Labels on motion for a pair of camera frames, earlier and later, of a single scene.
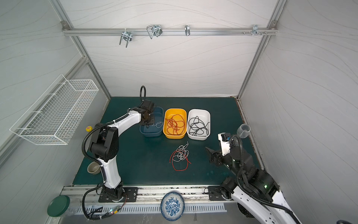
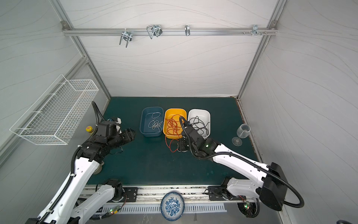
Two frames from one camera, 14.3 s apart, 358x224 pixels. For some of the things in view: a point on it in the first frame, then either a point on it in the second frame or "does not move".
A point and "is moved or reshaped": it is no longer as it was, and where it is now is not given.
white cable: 158,125 is moved or reshaped
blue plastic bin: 156,129 does not move
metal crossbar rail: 130,32 does not move
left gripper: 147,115 → 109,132
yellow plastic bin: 175,125 does not move
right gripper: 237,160 → 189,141
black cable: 197,126 does not move
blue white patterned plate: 172,206 does not move
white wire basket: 52,119 does not move
